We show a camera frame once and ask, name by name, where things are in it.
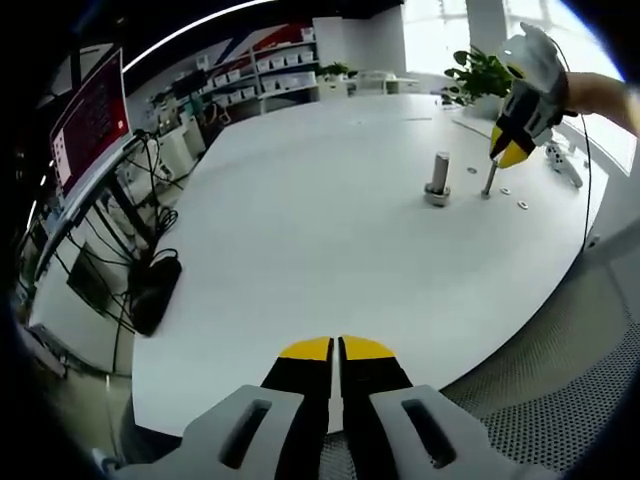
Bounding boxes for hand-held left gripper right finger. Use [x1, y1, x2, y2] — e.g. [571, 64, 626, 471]
[338, 334, 501, 480]

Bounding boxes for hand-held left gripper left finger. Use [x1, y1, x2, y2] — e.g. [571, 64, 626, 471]
[181, 335, 335, 480]

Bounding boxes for thin threaded steel stud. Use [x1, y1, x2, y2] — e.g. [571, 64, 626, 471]
[480, 158, 499, 200]

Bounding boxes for thick threaded steel stud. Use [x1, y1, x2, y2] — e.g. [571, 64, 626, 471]
[423, 149, 455, 208]

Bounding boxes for white flat sheet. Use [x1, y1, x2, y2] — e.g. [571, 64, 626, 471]
[451, 116, 502, 140]

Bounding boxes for white game controller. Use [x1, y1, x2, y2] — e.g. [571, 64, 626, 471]
[543, 141, 585, 190]

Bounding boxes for large green potted plant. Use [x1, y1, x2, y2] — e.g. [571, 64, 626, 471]
[441, 46, 514, 110]

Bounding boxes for white low cabinet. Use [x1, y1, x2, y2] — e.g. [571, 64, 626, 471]
[316, 71, 420, 100]

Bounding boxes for black bag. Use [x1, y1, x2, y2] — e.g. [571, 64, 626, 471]
[128, 248, 184, 337]

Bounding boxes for small green plant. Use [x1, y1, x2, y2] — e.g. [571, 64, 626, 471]
[316, 61, 352, 82]

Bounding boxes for shelving with white bins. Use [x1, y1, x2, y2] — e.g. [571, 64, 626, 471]
[198, 25, 321, 112]

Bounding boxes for grey side desk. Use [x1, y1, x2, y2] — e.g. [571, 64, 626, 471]
[30, 130, 151, 284]

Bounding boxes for ceiling light strip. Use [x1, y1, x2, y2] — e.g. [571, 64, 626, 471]
[121, 0, 284, 72]

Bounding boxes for dark red computer monitor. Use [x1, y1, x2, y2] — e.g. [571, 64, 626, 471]
[48, 47, 134, 197]

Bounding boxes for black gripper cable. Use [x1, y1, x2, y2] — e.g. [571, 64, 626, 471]
[539, 28, 594, 244]

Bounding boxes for tangle of black cables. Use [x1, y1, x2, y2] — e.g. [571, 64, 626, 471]
[49, 127, 181, 374]

